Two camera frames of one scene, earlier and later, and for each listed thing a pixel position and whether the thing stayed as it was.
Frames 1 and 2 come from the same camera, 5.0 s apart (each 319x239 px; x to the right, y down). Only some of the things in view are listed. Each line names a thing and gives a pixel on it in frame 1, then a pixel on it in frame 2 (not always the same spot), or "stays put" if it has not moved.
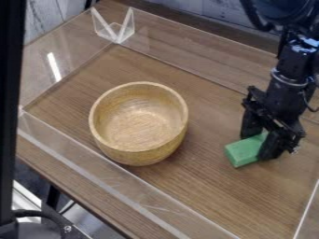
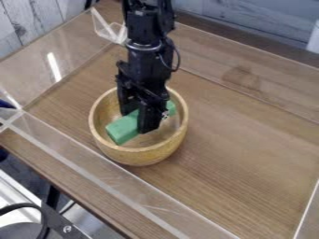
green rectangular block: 243,151 → 124,128
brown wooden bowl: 138,120 stays put
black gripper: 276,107 → 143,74
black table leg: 53,197 stays put
